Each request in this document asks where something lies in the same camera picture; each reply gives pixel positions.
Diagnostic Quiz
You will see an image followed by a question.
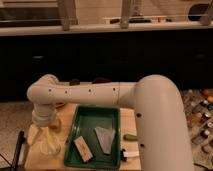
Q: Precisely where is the green cucumber toy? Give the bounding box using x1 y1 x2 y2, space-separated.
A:
123 134 137 141

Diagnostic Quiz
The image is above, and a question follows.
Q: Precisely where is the green plastic tray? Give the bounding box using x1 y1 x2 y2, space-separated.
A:
64 105 120 170

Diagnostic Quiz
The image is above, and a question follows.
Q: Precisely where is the wooden block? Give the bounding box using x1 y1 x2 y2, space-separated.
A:
74 136 93 162

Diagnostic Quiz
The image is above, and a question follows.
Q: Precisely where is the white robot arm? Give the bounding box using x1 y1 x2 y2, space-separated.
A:
27 74 194 171

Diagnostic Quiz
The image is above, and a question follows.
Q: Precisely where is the black stand left edge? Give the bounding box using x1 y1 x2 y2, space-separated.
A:
11 131 25 171

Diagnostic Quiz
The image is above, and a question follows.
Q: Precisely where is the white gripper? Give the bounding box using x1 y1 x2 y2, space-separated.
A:
27 111 61 155

